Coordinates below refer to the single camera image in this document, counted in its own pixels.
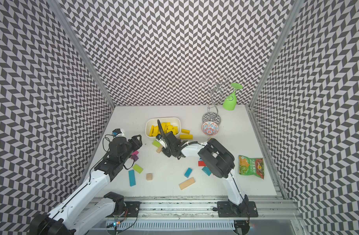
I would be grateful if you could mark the light green block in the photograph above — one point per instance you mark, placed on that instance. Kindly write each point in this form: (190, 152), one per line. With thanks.
(138, 168)
(156, 144)

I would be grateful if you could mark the long teal block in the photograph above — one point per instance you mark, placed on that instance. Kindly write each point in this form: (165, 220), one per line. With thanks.
(132, 179)

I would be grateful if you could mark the metal wire cup rack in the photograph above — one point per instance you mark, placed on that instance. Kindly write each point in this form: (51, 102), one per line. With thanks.
(215, 86)

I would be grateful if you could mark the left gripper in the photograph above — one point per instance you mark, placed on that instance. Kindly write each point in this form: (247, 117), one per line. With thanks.
(135, 142)

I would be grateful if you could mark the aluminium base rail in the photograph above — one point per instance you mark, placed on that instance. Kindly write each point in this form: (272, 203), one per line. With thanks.
(201, 208)

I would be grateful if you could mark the long natural wood block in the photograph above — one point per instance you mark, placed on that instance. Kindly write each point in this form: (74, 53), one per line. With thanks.
(187, 183)

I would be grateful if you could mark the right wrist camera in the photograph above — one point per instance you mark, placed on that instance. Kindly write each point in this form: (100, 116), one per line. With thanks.
(160, 139)

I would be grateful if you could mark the green plastic goblet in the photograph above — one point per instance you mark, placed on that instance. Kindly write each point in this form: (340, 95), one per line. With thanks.
(230, 101)

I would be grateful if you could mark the dark purple block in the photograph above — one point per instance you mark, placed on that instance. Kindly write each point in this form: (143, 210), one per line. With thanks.
(134, 157)

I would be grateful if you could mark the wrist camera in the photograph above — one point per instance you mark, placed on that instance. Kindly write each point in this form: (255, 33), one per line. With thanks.
(118, 132)
(160, 139)

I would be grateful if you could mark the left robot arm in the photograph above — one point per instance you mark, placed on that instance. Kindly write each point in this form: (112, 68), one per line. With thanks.
(70, 218)

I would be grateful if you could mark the light green block front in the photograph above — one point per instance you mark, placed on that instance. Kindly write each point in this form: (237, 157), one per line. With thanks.
(138, 168)

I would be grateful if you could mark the small teal block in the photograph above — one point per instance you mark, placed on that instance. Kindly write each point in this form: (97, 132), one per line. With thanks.
(188, 172)

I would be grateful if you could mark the green snack bag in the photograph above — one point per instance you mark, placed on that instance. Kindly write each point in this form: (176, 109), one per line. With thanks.
(251, 166)

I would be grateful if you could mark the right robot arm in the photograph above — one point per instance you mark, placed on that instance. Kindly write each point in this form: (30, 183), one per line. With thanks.
(217, 159)

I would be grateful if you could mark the light green block back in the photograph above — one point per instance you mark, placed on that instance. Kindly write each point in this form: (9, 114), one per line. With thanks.
(156, 144)

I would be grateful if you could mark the long yellow bar block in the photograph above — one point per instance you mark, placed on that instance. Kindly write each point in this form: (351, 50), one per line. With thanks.
(186, 137)

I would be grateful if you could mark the short yellow block back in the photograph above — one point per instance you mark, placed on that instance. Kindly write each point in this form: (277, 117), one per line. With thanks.
(184, 131)

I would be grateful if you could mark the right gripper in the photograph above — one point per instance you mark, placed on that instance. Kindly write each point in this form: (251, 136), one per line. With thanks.
(164, 151)

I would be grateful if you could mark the small natural wood cube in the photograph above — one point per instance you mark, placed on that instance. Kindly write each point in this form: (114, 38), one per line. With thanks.
(149, 176)

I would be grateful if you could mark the white plastic tray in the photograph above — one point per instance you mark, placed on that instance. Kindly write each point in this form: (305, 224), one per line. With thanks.
(170, 124)

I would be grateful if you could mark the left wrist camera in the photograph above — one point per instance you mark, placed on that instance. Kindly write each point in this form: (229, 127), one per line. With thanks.
(118, 132)

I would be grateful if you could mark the teal wedge block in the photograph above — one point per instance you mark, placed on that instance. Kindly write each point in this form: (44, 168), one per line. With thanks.
(206, 170)

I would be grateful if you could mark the natural wood block back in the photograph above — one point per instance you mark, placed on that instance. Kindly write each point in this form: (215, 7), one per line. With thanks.
(159, 150)

